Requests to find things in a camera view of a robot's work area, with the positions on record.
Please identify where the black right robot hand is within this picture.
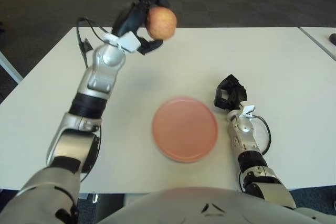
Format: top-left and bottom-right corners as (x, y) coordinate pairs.
(214, 74), (249, 111)

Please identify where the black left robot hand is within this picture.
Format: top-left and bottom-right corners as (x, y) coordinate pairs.
(111, 0), (171, 56)

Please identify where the red yellow apple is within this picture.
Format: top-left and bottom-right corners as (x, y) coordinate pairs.
(145, 7), (178, 40)

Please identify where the pink round plate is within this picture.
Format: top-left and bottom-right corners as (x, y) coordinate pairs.
(151, 96), (219, 164)

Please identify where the grey robot torso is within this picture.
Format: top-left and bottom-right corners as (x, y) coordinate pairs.
(97, 186), (336, 224)

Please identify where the dark table leg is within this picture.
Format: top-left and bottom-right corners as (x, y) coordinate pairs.
(90, 193), (129, 219)

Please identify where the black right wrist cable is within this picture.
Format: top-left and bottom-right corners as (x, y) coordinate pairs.
(253, 115), (271, 154)

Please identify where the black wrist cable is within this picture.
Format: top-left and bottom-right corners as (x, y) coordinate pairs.
(77, 17), (116, 70)
(253, 115), (271, 154)

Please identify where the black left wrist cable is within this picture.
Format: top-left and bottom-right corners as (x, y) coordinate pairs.
(77, 17), (116, 70)

